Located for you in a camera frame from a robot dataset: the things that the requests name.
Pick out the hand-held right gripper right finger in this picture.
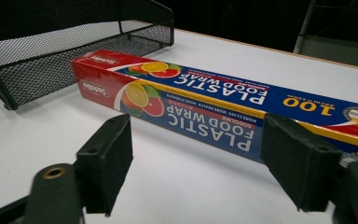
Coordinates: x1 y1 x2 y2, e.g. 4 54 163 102
259 112 344 213

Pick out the blue and red food wrap box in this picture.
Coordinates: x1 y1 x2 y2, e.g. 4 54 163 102
71 49 358 169

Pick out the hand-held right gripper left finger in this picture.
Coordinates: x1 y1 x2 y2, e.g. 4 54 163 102
76 113 134 217

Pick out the black wire mesh tray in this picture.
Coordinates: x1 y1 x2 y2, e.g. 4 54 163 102
0 0 175 111

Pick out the metal stand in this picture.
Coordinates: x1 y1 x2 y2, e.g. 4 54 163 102
293 0 358 70

